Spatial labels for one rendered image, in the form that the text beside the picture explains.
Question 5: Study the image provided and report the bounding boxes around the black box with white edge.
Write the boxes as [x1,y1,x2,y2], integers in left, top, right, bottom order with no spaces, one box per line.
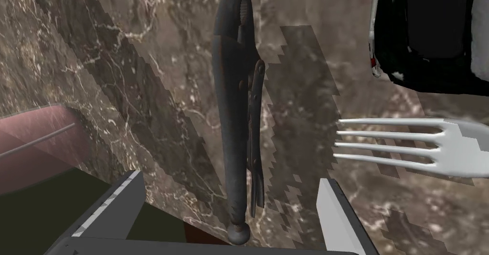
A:
[368,0,489,96]

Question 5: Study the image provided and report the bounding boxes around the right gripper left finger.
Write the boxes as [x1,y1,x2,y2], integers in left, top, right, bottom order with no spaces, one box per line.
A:
[71,170,147,240]

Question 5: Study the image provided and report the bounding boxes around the white fork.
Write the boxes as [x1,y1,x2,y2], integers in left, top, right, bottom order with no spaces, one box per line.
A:
[333,117,489,179]

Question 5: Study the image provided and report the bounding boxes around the dark grey locking pliers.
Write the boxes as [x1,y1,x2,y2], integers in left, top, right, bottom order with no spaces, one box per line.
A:
[212,0,266,246]

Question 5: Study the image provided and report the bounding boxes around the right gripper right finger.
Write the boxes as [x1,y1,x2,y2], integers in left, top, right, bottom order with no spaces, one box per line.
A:
[316,178,380,255]

